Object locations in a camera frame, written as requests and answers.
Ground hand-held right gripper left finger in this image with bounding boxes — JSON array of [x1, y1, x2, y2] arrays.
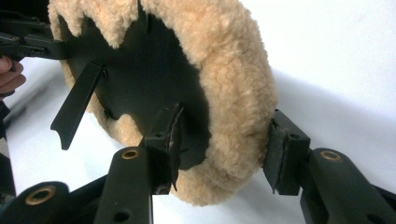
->
[[139, 104, 185, 196]]

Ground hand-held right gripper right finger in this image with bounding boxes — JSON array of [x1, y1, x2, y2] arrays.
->
[[262, 108, 312, 197]]

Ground round beige plush frame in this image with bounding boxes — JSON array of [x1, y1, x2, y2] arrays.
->
[[48, 0, 279, 207]]

